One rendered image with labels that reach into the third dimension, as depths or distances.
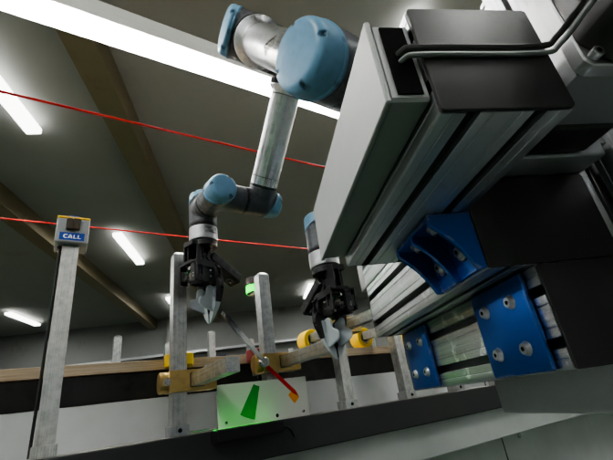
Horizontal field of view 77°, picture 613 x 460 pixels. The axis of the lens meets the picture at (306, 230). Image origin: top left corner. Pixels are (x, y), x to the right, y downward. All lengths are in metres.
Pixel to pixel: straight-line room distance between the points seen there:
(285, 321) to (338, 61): 10.76
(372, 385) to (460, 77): 1.42
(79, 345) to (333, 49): 11.71
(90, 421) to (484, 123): 1.14
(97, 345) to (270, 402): 10.90
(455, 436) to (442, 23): 1.42
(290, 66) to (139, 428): 0.99
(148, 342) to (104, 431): 10.31
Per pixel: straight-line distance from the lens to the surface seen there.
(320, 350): 0.96
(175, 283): 1.09
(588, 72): 0.34
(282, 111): 1.04
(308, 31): 0.62
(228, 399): 1.07
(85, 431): 1.23
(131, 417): 1.24
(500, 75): 0.28
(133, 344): 11.61
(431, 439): 1.49
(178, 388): 1.03
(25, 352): 12.61
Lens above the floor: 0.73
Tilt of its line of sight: 24 degrees up
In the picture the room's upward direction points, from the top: 8 degrees counter-clockwise
